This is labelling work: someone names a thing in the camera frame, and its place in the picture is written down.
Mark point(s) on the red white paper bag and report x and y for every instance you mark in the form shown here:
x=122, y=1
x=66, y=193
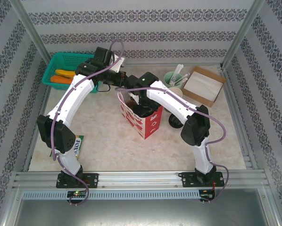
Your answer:
x=150, y=124

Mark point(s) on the white paper napkins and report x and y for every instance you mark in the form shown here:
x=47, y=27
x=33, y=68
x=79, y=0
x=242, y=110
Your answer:
x=202, y=86

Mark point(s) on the brown cardboard box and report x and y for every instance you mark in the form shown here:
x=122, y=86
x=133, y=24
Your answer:
x=220, y=94

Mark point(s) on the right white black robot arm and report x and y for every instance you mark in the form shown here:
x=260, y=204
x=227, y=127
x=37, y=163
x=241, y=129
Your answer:
x=169, y=101

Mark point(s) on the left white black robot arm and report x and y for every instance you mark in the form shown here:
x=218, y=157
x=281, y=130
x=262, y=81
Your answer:
x=79, y=94

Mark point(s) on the mint green plastic cup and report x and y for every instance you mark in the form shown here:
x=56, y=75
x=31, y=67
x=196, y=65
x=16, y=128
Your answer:
x=169, y=77

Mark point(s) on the teal plastic basket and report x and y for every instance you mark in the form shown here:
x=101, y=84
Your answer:
x=65, y=58

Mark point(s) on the yellow banana bunch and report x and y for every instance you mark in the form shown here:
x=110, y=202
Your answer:
x=64, y=73

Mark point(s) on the orange carrot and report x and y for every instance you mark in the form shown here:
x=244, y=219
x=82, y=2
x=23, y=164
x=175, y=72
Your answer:
x=60, y=80

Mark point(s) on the stack of black cup lids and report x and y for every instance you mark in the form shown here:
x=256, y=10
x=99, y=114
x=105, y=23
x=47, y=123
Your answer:
x=175, y=122

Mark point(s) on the green snack packet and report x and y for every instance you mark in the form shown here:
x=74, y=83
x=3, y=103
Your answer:
x=79, y=146

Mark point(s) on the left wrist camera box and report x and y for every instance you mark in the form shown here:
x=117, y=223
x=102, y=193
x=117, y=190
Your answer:
x=118, y=64

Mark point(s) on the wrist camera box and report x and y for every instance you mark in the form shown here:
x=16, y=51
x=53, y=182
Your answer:
x=132, y=96
x=118, y=64

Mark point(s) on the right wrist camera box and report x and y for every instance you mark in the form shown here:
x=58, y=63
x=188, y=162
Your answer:
x=132, y=96

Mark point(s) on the aluminium back rail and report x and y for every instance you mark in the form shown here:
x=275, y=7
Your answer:
x=190, y=62

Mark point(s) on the aluminium frame post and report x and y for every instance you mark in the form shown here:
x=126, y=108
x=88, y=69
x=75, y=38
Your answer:
x=244, y=30
x=30, y=30

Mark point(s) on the aluminium side rail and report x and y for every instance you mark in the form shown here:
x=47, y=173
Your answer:
x=39, y=106
x=237, y=117

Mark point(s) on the aluminium mounting rail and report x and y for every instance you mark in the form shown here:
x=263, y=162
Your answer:
x=141, y=179

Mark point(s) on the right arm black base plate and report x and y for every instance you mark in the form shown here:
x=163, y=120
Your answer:
x=188, y=180

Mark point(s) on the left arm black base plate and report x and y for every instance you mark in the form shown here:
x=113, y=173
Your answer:
x=92, y=180

